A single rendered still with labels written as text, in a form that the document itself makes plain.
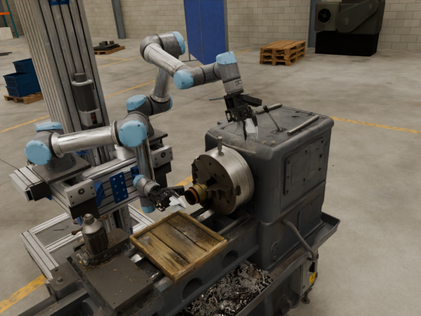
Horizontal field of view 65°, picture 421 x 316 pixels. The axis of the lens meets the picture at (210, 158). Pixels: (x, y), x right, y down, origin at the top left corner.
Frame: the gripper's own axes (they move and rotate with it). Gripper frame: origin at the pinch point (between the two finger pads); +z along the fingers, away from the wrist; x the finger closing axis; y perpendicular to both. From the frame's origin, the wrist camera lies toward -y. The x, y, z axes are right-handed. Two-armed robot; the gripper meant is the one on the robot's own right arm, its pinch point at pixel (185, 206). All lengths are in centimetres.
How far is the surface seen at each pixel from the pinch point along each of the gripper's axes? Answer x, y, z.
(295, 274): -74, -62, 19
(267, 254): -42, -36, 17
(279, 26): -48, -917, -637
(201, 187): 4.5, -10.7, -0.9
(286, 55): -80, -652, -415
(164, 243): -19.7, 9.1, -7.2
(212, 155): 16.3, -20.2, -2.5
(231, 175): 10.2, -20.1, 9.2
